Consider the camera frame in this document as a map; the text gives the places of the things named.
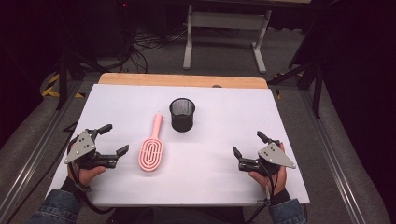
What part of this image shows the person's right hand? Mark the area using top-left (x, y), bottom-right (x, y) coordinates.
top-left (247, 141), bottom-right (288, 196)

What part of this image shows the wooden table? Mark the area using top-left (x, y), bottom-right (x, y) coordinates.
top-left (98, 72), bottom-right (269, 90)

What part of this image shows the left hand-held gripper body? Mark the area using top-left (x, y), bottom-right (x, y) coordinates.
top-left (64, 128), bottom-right (120, 171)

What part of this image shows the black metal stand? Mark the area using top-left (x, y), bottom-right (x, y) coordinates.
top-left (267, 59), bottom-right (325, 119)
top-left (55, 50), bottom-right (106, 111)

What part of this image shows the hand-held gripper black cable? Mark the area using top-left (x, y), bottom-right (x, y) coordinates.
top-left (245, 161), bottom-right (280, 224)
top-left (66, 136), bottom-right (116, 217)

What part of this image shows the aluminium rail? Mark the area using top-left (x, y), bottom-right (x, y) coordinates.
top-left (299, 90), bottom-right (368, 224)
top-left (0, 79), bottom-right (82, 217)

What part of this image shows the right hand-held gripper black cable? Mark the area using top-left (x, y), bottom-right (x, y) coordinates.
top-left (245, 161), bottom-right (280, 224)

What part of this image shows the person's left hand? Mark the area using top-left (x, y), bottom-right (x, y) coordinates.
top-left (67, 141), bottom-right (107, 189)

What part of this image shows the bundle of black floor cables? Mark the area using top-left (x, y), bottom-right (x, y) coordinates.
top-left (122, 26), bottom-right (188, 74)

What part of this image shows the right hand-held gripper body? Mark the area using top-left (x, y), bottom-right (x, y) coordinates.
top-left (237, 141), bottom-right (297, 177)

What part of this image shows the white board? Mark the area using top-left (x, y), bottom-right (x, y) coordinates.
top-left (44, 83), bottom-right (311, 208)

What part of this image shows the yellow black hazard tape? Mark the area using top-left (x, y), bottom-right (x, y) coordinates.
top-left (273, 71), bottom-right (305, 101)
top-left (41, 73), bottom-right (86, 99)

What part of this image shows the black mesh pen holder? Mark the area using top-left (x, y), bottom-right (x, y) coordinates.
top-left (168, 97), bottom-right (196, 133)

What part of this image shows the left hand-held gripper black cable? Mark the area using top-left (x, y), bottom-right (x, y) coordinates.
top-left (66, 136), bottom-right (116, 217)

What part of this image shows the pink hairbrush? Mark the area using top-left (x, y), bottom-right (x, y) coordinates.
top-left (137, 113), bottom-right (164, 173)

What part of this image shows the white metal desk frame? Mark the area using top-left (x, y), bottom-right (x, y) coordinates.
top-left (182, 3), bottom-right (274, 75)

